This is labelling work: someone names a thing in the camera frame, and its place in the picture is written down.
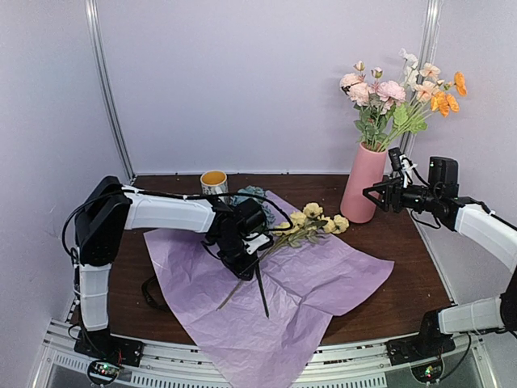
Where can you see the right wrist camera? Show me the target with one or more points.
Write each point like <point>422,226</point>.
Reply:
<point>443,176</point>

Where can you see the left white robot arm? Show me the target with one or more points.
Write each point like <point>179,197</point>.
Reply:
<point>113,208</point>

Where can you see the yellow rose bunch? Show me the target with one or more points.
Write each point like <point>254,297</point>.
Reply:
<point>310,225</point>

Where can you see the mug with yellow interior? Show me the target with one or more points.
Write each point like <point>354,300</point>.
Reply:
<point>214,182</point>

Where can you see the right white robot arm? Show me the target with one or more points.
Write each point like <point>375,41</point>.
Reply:
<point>471,219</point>

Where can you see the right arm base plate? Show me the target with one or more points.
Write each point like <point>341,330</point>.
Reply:
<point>417,348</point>

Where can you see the pink cylindrical vase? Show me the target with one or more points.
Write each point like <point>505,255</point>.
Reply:
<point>368,168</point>

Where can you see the purple tissue paper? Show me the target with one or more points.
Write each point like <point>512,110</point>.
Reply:
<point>304,288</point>

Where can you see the blue hydrangea flower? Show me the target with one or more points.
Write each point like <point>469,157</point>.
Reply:
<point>262,229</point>

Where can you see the peach rose stem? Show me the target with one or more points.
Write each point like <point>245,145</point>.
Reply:
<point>353,85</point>

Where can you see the pink and yellow roses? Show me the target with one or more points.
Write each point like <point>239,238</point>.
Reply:
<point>378,116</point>

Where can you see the black printed ribbon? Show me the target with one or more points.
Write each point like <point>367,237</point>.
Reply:
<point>149,299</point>

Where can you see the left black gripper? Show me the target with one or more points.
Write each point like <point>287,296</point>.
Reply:
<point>242,270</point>

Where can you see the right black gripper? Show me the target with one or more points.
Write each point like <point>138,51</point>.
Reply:
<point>393,192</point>

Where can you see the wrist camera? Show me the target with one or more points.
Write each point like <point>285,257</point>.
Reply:
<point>443,176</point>
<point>250,217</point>

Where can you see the fuzzy green orange flower stem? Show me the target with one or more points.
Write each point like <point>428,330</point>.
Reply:
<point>445,102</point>

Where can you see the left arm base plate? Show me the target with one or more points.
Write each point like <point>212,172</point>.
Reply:
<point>104,346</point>

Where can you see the left aluminium frame post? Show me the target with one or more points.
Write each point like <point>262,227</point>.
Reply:
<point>92,18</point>

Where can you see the aluminium front rail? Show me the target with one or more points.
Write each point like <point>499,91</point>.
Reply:
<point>63,361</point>

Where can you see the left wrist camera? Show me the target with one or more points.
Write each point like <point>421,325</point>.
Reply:
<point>250,217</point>

